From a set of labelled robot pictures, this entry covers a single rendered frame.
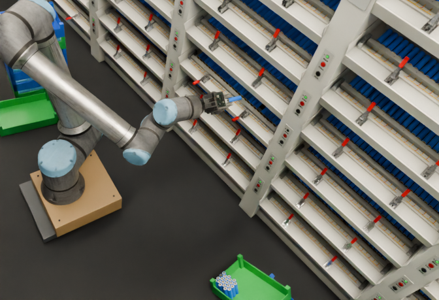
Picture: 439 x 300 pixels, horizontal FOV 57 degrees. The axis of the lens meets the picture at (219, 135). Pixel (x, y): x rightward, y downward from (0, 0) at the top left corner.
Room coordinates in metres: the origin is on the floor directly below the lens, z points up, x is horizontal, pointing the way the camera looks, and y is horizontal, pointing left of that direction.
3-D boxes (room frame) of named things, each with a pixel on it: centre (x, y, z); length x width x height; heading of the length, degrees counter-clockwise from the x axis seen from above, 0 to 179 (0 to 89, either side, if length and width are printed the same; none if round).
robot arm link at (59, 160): (0.88, 0.61, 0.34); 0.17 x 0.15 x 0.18; 175
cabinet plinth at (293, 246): (1.44, -0.02, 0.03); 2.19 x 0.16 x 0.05; 58
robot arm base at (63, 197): (0.87, 0.61, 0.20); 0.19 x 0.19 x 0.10
